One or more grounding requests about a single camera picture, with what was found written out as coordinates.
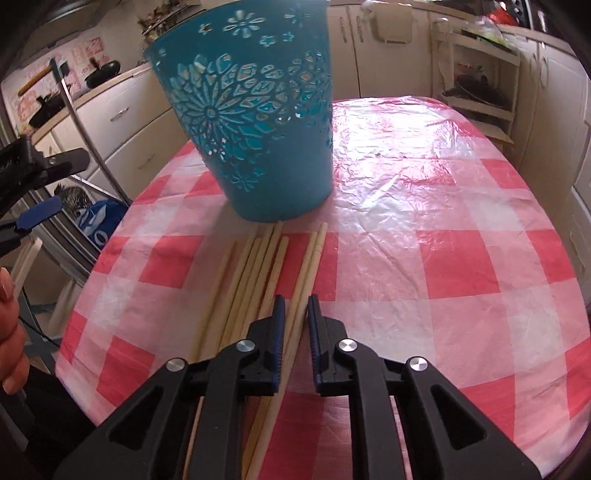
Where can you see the person's dark clothing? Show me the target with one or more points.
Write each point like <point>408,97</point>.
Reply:
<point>37,424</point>

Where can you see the metal rack frame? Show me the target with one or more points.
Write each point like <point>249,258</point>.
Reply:
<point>87,134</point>

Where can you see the person's left hand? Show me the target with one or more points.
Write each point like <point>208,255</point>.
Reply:
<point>10,337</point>

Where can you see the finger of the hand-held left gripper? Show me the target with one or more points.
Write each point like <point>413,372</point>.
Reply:
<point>39,213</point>
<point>60,162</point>

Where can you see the white wooden shelf unit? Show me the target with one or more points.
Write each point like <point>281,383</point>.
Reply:
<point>480,105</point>

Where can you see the dark pan with lid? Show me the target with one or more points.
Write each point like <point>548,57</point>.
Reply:
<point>480,90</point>

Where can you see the red packet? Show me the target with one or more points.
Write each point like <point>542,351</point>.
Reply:
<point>501,16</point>

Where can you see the green plastic bag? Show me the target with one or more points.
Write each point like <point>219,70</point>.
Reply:
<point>485,26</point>

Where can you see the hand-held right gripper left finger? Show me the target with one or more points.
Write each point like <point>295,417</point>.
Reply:
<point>278,350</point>

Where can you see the black frying pan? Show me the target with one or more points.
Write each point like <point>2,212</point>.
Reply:
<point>102,74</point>

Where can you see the spice rack with bottles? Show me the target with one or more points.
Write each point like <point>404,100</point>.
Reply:
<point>154,24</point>

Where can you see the red white checked tablecloth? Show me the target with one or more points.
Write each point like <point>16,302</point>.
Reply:
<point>438,230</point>

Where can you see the white wooden stool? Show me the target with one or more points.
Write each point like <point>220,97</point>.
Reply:
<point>27,261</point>

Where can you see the blue perforated plastic basket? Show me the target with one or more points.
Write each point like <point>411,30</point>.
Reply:
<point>258,184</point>

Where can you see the blue white bag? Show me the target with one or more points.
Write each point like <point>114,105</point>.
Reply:
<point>99,224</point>

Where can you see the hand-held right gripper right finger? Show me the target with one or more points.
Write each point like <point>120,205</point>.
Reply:
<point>314,350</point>

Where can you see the group of wooden chopsticks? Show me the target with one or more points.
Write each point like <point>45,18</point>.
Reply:
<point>258,277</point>

